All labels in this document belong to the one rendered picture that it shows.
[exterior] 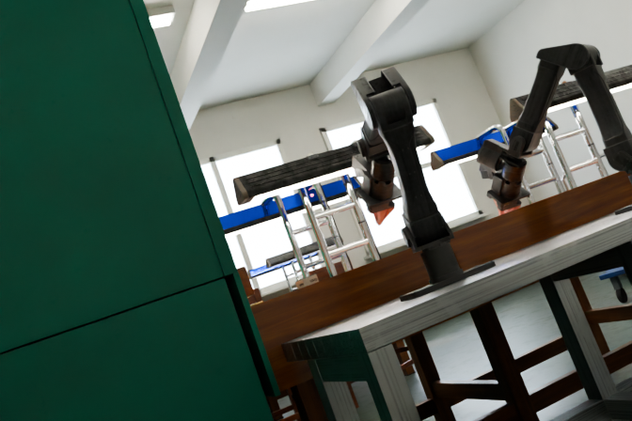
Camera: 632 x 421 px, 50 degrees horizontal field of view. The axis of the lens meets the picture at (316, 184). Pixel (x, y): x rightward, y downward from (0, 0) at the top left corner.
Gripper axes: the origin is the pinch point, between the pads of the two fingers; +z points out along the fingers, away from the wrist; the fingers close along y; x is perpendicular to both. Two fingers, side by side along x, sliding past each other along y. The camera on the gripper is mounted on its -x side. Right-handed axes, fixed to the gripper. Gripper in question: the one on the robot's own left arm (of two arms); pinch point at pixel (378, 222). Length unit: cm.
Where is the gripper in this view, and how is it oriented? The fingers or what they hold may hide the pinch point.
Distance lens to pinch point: 169.6
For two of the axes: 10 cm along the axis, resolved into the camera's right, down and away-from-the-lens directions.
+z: -0.1, 8.0, 6.0
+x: 4.6, 5.3, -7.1
